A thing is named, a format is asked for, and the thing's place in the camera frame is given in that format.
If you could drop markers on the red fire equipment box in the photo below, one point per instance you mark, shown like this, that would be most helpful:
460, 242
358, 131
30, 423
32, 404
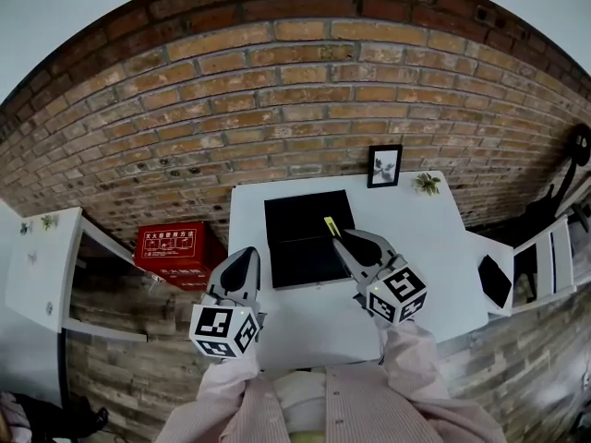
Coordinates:
171, 247

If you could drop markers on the small potted plant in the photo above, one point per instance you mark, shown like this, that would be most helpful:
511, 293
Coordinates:
427, 183

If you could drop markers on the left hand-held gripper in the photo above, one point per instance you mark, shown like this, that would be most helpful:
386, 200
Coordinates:
217, 326

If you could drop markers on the white side table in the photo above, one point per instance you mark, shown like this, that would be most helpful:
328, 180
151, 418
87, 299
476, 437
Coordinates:
41, 266

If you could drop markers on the white square table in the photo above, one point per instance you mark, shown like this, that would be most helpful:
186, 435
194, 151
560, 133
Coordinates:
425, 233

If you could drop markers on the black box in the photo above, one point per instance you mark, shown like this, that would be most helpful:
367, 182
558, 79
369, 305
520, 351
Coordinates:
300, 229

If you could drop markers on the tiny green plant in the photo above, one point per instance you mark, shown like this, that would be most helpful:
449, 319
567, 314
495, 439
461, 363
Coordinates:
48, 222

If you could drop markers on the person's pink striped shirt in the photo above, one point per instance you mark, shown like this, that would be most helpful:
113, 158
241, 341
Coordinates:
369, 409

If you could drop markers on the person's right forearm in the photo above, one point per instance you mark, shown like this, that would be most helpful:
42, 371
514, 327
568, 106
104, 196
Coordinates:
411, 362

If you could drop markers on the black pouch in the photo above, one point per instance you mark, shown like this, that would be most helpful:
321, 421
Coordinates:
495, 282

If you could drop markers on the black picture frame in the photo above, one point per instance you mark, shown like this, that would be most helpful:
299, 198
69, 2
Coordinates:
384, 166

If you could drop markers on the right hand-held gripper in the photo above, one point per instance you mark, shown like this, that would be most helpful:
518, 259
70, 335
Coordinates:
397, 293

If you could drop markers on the person's left forearm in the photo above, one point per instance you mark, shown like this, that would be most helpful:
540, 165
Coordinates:
228, 381

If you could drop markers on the white wooden chair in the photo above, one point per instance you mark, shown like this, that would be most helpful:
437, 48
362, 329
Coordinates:
556, 256

